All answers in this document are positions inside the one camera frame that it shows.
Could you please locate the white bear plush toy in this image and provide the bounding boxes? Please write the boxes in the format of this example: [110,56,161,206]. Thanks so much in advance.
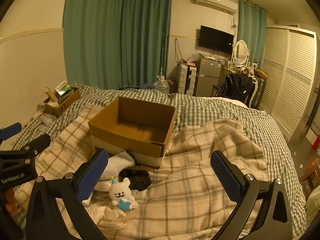
[109,178,138,212]

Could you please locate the white sock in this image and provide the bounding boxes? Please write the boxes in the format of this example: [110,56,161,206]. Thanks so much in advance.
[94,151,135,192]

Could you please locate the crumpled plastic bag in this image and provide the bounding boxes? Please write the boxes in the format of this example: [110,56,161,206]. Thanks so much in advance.
[41,113,57,126]

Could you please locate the small SF cardboard box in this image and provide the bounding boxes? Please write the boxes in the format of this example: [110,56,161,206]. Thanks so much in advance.
[43,88,81,118]

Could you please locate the green white product box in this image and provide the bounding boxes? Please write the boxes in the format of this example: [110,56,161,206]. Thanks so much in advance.
[54,80,73,99]

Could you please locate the red bottle on floor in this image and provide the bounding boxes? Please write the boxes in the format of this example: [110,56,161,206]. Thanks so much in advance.
[311,135,320,150]

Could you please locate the open brown cardboard box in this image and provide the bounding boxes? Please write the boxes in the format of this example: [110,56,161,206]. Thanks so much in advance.
[88,97,176,168]

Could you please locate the beige plaid blanket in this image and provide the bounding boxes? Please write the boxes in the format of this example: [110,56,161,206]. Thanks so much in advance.
[15,103,270,240]

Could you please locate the large clear water bottle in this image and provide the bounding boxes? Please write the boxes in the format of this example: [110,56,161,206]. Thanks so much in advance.
[153,75,170,94]

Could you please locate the green checkered bed sheet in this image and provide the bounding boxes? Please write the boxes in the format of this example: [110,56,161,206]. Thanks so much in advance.
[12,85,308,237]

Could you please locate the chair with black jacket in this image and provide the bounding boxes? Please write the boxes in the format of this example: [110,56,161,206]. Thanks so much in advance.
[211,73,258,108]

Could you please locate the large green curtain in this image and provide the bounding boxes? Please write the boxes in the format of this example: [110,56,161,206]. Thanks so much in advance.
[62,0,172,89]

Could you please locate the white suitcase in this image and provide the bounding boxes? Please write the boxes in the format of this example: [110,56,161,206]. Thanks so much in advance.
[177,63,197,96]

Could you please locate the white louvered wardrobe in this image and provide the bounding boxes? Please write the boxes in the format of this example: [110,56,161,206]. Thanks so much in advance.
[259,25,319,139]

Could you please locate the silver mini fridge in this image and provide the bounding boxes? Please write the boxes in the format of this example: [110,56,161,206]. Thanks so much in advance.
[194,58,221,97]

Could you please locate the oval white vanity mirror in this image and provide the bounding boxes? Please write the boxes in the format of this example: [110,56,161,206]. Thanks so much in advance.
[232,40,249,67]

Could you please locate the right green curtain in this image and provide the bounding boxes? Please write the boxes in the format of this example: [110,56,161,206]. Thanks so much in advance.
[238,0,267,68]

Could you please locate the white air conditioner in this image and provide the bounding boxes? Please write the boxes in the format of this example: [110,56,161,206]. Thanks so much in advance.
[195,0,238,14]

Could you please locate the black wall television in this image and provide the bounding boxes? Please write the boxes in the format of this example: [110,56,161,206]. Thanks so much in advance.
[199,25,234,54]

